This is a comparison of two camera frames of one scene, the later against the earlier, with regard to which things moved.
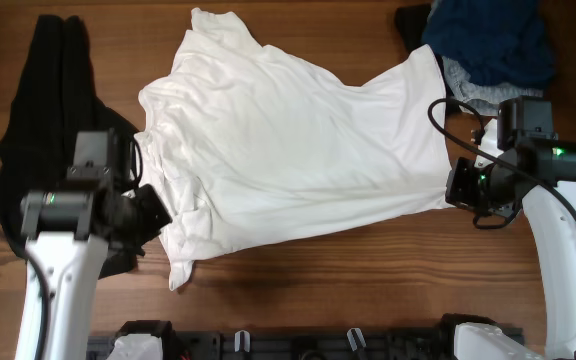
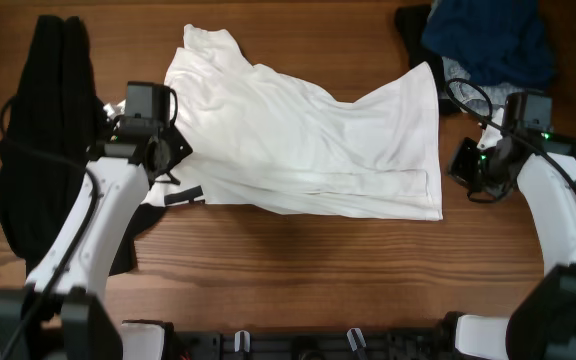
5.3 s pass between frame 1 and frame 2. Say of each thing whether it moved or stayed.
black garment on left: stayed
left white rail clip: stayed
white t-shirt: moved
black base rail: stayed
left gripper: moved
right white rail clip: stayed
